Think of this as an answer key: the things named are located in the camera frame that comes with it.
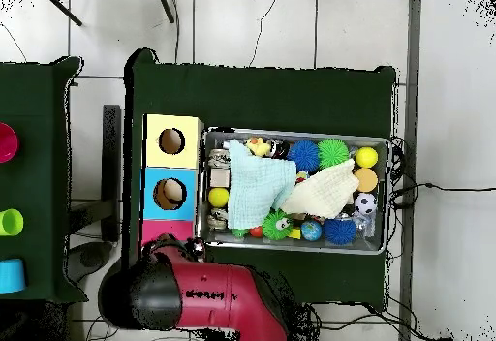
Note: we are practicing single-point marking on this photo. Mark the light blue waffle cloth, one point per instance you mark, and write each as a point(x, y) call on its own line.
point(255, 186)

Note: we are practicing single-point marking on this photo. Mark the yellow plush duck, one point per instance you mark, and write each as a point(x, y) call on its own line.
point(259, 148)

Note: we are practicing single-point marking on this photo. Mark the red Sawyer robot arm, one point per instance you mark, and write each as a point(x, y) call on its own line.
point(232, 298)

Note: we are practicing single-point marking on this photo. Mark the wooden box with three holes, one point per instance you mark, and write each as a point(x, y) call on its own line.
point(155, 159)

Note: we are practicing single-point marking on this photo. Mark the yellow smooth ball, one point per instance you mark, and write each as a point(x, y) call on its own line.
point(218, 197)
point(366, 157)

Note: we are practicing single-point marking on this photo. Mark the green spiky toy with eyes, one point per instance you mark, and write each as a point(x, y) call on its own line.
point(277, 225)

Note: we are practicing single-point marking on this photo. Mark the blue spiky rubber ball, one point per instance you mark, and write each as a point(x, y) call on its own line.
point(304, 155)

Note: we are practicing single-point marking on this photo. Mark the cream waffle cloth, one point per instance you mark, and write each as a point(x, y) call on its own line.
point(325, 193)

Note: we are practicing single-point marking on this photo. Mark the dark green table cloth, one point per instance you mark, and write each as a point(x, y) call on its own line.
point(252, 93)
point(35, 85)

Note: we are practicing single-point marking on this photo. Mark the green spiky rubber ball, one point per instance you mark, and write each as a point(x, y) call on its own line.
point(333, 153)

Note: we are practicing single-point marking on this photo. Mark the orange foam ball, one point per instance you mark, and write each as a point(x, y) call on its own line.
point(366, 180)

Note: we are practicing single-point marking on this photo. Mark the small soccer ball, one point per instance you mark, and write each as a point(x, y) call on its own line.
point(365, 204)

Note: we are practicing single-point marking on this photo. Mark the black upright panel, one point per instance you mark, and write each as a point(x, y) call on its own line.
point(111, 162)

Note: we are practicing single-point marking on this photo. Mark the dark grey stand base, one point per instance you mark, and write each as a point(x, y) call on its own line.
point(91, 257)

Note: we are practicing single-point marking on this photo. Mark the black stand leg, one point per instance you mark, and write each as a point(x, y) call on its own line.
point(64, 9)
point(166, 7)

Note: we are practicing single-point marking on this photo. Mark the green plastic cup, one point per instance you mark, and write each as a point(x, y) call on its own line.
point(11, 222)

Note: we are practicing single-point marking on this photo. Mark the pink plastic cup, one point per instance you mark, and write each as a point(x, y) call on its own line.
point(7, 142)

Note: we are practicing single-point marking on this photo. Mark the blue plastic cup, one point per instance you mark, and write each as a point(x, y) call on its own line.
point(11, 276)

